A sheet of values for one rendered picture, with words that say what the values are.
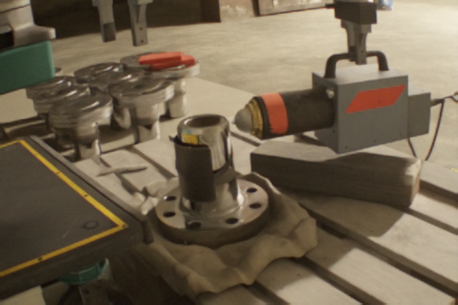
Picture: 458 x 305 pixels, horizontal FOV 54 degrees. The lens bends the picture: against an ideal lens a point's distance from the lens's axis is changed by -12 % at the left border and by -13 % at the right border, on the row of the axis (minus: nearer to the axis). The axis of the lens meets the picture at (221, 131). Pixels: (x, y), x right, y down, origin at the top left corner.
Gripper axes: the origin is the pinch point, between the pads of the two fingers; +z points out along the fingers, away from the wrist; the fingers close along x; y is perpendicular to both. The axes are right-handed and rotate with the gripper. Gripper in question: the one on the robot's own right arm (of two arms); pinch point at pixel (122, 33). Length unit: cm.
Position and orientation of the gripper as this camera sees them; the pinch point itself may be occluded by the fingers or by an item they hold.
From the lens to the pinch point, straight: 99.3
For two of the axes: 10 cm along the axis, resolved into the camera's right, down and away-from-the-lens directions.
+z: 0.9, 9.4, 3.4
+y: -7.7, 2.8, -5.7
